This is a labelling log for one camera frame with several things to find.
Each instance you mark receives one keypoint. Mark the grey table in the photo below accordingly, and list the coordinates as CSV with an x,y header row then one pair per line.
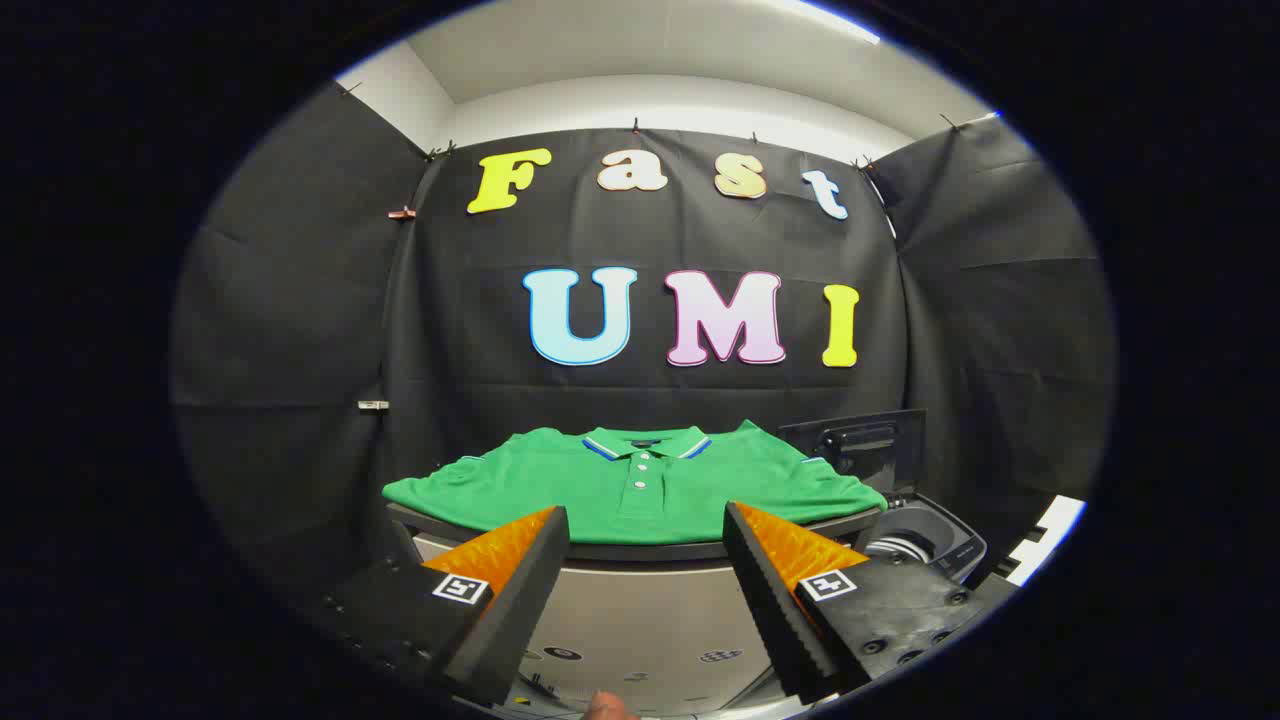
x,y
640,610

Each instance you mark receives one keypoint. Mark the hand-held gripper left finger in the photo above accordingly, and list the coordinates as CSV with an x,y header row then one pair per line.
x,y
515,610

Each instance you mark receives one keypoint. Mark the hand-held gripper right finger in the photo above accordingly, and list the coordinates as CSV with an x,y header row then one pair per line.
x,y
775,610

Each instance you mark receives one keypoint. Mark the dark washing machine lid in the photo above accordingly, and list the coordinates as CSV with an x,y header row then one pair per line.
x,y
850,445

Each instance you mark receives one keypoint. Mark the green polo shirt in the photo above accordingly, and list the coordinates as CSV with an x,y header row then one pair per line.
x,y
540,490

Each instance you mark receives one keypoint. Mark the grey washing machine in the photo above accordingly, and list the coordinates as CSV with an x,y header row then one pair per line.
x,y
960,550

